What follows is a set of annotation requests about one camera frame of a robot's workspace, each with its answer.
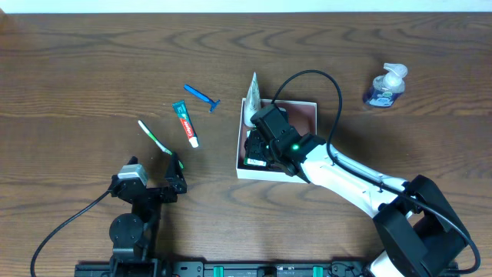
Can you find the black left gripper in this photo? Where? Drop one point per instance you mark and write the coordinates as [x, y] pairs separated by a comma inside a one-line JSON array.
[[152, 191]]

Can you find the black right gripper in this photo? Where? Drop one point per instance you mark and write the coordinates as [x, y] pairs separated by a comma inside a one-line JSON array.
[[257, 150]]

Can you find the green white labelled packet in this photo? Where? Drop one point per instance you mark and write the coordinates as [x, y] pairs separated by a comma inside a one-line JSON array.
[[257, 161]]

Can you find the white squeeze tube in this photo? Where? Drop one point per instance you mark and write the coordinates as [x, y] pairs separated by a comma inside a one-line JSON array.
[[253, 102]]

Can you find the red green toothpaste tube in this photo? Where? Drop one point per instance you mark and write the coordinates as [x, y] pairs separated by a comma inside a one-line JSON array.
[[182, 113]]

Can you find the clear blue soap pump bottle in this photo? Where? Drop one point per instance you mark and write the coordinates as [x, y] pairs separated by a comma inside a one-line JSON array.
[[386, 89]]

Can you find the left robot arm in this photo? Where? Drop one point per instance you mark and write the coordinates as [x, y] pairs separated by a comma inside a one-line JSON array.
[[134, 234]]

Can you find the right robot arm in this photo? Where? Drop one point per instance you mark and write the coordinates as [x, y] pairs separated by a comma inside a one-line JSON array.
[[421, 234]]

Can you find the green white toothbrush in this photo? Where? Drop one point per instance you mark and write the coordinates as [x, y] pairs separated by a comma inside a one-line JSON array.
[[150, 134]]

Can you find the white box with pink interior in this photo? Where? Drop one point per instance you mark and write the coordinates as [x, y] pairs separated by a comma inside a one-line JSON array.
[[302, 115]]

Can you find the blue disposable razor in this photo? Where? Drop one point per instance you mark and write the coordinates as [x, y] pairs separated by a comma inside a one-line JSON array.
[[213, 104]]

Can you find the black mounting rail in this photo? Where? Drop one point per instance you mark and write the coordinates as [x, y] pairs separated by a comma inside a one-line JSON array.
[[230, 269]]

